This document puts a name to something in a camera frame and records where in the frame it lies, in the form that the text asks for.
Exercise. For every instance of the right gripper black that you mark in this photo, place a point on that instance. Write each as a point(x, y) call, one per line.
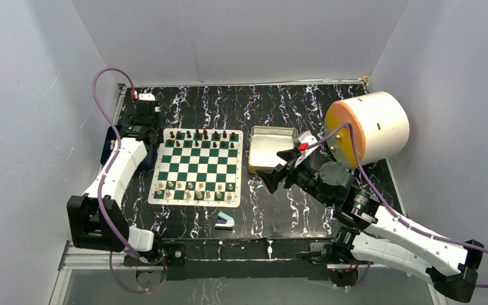
point(272, 177)

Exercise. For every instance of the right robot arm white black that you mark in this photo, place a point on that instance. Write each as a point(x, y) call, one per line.
point(370, 233)

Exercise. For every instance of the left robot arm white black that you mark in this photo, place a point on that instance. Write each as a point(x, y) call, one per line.
point(96, 217)

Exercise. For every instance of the green white chess board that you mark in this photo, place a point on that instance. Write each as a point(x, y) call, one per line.
point(192, 164)

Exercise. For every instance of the gold rimmed metal tin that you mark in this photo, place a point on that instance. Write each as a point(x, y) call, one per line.
point(265, 142)

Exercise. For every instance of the light blue white stapler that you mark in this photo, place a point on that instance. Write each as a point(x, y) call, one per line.
point(224, 222)

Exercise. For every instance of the white cylinder orange yellow face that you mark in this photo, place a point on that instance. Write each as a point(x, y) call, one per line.
point(380, 125)

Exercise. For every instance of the dark blue tray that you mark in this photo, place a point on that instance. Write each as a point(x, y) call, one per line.
point(151, 137)

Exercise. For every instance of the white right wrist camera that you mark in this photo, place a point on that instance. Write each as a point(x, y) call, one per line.
point(303, 144)

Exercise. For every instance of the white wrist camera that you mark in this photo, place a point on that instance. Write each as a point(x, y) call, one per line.
point(146, 97)
point(303, 144)

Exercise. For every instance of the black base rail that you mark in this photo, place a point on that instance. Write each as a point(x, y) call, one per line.
point(244, 257)

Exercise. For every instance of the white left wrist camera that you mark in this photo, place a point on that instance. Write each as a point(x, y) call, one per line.
point(146, 97)

